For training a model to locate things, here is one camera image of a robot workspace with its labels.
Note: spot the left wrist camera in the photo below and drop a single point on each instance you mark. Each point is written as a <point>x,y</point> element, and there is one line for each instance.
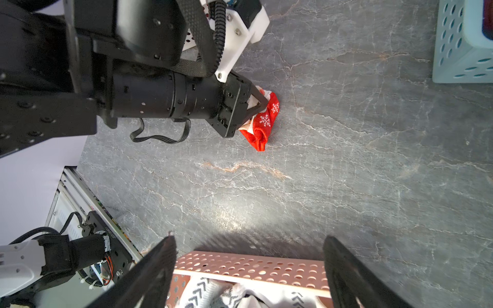
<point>221,31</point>

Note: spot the white sock black pattern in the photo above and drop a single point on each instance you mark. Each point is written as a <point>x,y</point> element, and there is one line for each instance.
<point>210,293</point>

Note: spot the santa face red sock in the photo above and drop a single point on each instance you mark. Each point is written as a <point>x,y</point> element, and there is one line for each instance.
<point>257,129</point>

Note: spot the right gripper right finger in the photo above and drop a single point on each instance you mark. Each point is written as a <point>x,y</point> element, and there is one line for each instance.
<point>351,283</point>

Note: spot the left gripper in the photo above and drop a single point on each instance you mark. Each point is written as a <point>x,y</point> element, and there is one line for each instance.
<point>239,100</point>

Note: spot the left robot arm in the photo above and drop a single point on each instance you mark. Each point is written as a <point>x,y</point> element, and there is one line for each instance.
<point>124,59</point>

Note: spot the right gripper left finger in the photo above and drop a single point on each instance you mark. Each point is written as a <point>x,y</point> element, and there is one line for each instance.
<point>149,281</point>

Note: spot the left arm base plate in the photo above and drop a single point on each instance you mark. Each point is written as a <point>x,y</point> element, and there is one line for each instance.
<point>103,254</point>

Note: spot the blue plastic basket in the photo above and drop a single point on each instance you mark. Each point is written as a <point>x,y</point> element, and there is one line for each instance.
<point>463,54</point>

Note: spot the pink plastic basket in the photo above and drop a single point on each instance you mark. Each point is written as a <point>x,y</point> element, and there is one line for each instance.
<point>274,280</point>

